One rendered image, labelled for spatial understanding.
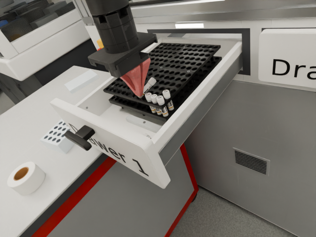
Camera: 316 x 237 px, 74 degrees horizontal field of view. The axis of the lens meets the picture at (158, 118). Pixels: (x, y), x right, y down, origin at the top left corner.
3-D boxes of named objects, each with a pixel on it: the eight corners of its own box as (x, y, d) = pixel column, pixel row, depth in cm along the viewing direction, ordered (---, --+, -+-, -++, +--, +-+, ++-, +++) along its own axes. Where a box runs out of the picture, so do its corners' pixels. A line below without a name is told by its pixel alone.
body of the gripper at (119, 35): (90, 67, 35) (69, 21, 30) (134, 41, 39) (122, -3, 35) (114, 75, 31) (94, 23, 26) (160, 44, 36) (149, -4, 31)
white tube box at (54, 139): (65, 154, 57) (57, 145, 55) (47, 148, 61) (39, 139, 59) (93, 122, 64) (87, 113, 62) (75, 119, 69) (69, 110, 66)
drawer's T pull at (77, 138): (88, 153, 34) (83, 147, 33) (66, 138, 39) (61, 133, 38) (104, 137, 36) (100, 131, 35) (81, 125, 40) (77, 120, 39)
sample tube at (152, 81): (142, 99, 42) (157, 82, 40) (138, 98, 41) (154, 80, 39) (139, 95, 42) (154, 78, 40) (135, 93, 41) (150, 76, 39)
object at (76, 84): (71, 94, 83) (69, 90, 82) (66, 87, 89) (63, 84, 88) (99, 77, 86) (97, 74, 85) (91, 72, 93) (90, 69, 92)
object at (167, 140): (161, 172, 35) (150, 149, 31) (81, 128, 51) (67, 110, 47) (256, 51, 53) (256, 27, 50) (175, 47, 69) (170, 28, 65)
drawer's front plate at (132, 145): (165, 190, 34) (143, 147, 27) (75, 136, 52) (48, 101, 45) (171, 182, 35) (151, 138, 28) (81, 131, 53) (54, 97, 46)
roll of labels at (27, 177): (22, 177, 56) (11, 168, 53) (47, 166, 56) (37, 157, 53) (15, 200, 50) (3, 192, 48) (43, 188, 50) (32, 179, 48)
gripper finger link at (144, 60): (109, 104, 40) (89, 59, 34) (136, 84, 44) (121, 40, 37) (133, 115, 36) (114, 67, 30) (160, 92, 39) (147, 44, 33)
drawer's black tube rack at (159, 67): (170, 131, 41) (161, 106, 37) (114, 110, 52) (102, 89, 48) (223, 69, 51) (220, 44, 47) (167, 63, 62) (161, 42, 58)
